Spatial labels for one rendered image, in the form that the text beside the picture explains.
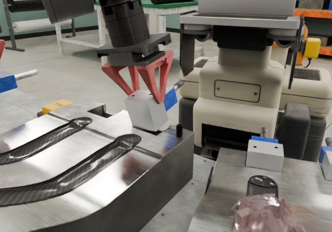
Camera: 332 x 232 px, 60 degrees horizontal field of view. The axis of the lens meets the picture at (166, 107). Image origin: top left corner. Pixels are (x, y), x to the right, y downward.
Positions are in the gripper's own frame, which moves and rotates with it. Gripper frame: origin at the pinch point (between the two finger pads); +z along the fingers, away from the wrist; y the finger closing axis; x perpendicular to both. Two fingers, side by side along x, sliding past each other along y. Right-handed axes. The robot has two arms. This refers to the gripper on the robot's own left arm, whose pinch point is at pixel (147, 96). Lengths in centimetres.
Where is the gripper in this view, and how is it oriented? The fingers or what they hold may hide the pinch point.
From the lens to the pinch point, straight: 46.4
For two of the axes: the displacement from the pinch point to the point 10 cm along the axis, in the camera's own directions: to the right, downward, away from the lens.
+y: 7.9, 0.8, -6.0
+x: 5.7, -4.7, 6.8
